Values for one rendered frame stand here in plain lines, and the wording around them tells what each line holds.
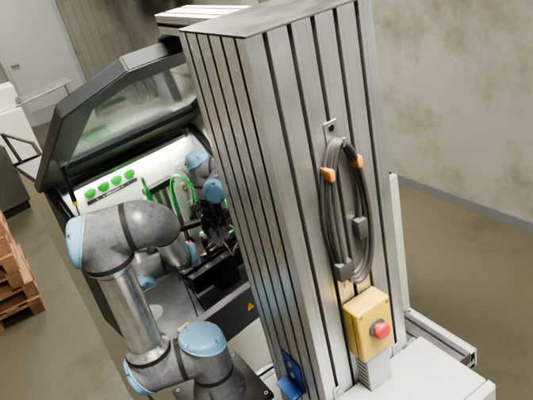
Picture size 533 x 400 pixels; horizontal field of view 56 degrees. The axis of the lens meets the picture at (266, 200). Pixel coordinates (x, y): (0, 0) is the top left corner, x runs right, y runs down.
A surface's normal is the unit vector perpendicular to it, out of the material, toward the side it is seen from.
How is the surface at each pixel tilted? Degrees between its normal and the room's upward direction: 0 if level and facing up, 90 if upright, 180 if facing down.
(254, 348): 90
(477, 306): 0
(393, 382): 0
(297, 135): 90
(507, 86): 90
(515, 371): 0
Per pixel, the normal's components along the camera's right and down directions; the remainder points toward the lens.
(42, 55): 0.54, 0.31
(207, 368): 0.24, 0.43
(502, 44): -0.82, 0.42
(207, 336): -0.08, -0.89
